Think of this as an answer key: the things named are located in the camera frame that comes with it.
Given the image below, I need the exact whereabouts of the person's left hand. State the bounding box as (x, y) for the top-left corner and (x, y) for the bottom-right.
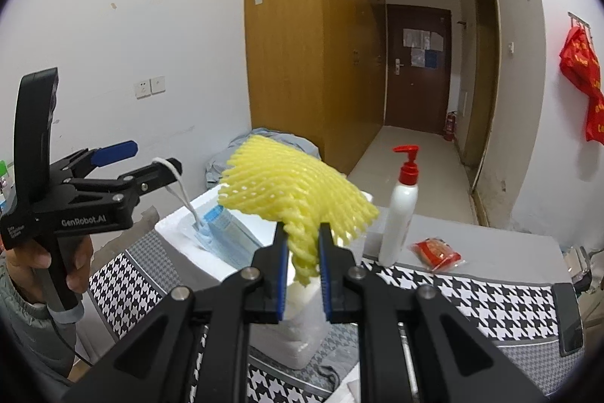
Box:
(6, 235), (95, 306)

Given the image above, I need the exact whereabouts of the wooden wardrobe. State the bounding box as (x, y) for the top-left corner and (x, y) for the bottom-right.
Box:
(244, 0), (387, 175)

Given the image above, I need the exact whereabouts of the dark brown door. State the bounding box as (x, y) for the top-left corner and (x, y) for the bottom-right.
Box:
(384, 4), (453, 134)

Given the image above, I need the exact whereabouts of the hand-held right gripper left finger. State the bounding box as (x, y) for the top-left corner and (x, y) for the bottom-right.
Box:
(61, 221), (290, 403)

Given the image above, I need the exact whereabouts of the black phone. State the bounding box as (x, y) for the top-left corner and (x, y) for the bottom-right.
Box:
(552, 283), (586, 357)

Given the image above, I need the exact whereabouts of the yellow foam fruit net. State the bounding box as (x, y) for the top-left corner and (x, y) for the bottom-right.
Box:
(218, 135), (381, 288)

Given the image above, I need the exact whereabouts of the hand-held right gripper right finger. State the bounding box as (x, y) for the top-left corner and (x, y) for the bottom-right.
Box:
(317, 221), (548, 403)

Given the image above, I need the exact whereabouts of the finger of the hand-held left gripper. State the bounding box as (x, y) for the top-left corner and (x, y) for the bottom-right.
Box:
(66, 157), (183, 208)
(49, 141), (139, 182)

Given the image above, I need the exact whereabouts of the wooden side door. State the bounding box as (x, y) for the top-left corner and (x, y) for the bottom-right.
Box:
(473, 0), (501, 170)

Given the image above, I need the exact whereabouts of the houndstooth table cloth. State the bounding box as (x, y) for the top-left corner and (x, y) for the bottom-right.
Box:
(87, 214), (586, 403)

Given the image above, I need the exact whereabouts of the red snack packet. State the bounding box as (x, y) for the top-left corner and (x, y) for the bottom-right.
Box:
(407, 236), (465, 272)

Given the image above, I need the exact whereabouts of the red hanging bag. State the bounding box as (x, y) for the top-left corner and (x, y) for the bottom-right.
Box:
(559, 25), (604, 145)

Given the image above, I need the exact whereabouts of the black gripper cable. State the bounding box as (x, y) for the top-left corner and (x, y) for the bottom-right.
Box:
(49, 317), (97, 368)

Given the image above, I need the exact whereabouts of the white foam box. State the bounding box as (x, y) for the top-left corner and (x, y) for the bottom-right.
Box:
(155, 188), (373, 371)

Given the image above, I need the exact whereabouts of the metal wall hook rack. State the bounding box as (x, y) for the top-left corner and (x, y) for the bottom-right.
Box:
(567, 11), (592, 31)

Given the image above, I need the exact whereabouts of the person's left forearm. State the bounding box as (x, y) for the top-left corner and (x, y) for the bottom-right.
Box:
(0, 261), (81, 385)

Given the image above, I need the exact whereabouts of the blue face mask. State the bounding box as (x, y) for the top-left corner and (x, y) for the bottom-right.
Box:
(153, 156), (262, 269)

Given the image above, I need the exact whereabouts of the white door notice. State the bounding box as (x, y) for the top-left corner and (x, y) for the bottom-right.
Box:
(403, 28), (431, 47)

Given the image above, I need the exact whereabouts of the white pump bottle red cap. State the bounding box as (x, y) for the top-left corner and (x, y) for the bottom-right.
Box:
(379, 145), (421, 267)

